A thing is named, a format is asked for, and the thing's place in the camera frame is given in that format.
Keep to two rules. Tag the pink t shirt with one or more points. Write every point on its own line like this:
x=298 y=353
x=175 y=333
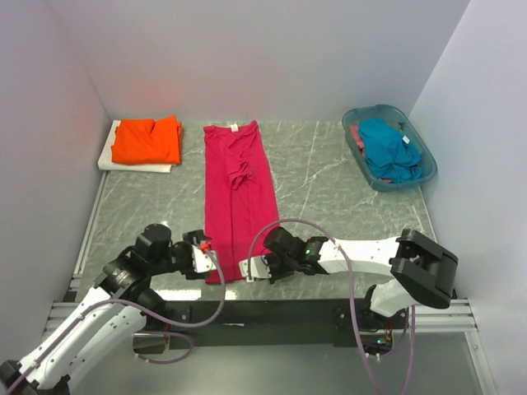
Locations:
x=239 y=193

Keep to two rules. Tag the teal plastic basket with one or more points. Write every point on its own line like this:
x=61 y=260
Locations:
x=398 y=120

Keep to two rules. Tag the aluminium frame rail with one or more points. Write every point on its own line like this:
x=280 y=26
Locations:
x=457 y=318

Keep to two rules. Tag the orange folded t shirt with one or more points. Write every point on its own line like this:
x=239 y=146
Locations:
x=148 y=142

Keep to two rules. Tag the blue t shirt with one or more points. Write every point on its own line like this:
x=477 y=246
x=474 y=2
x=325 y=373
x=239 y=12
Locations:
x=388 y=157

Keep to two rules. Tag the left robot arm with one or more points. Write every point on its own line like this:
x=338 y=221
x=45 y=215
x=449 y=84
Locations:
x=120 y=303

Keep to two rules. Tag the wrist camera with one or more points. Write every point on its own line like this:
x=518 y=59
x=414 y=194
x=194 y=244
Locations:
x=255 y=268
x=205 y=259

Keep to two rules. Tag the salmon t shirt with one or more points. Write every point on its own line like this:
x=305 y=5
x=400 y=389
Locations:
x=357 y=140

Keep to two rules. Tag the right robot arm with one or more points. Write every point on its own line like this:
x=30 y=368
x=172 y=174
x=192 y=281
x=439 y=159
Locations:
x=420 y=271

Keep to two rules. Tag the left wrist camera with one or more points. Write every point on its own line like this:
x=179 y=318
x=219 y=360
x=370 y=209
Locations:
x=205 y=259

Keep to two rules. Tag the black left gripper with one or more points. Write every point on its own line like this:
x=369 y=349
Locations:
x=193 y=238

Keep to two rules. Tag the white foam pad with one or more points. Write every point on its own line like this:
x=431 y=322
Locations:
x=105 y=162

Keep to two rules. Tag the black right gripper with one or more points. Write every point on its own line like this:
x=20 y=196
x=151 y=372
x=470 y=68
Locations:
x=274 y=275

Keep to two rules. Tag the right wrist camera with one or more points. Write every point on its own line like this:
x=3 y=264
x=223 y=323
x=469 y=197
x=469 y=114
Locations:
x=255 y=268

